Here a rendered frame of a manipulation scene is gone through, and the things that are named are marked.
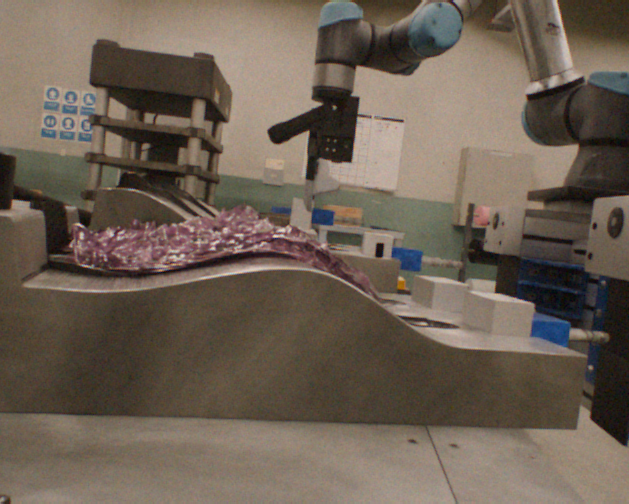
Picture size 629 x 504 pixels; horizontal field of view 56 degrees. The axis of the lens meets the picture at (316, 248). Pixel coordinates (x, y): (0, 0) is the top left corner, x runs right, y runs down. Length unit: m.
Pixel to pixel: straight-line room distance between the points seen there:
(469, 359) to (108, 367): 0.23
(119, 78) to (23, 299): 4.58
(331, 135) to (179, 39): 6.69
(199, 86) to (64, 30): 3.54
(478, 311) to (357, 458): 0.21
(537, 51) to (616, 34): 7.16
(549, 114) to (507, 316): 0.87
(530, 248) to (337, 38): 0.51
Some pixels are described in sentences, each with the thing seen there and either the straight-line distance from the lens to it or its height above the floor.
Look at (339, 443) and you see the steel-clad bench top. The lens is 0.37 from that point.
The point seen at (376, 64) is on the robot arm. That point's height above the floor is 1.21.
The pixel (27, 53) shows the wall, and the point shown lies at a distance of 8.17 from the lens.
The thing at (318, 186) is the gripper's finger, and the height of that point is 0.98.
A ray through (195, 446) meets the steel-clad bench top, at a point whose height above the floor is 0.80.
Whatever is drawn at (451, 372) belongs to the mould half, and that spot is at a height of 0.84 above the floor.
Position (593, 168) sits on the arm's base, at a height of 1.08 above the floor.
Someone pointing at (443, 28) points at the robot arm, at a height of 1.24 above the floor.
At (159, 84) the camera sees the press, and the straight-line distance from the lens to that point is 4.84.
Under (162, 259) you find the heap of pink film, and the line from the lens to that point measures 0.42.
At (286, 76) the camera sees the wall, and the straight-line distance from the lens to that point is 7.45.
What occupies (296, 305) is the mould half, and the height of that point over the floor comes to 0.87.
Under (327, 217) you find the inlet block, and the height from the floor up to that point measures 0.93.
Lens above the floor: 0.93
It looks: 3 degrees down
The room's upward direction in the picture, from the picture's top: 7 degrees clockwise
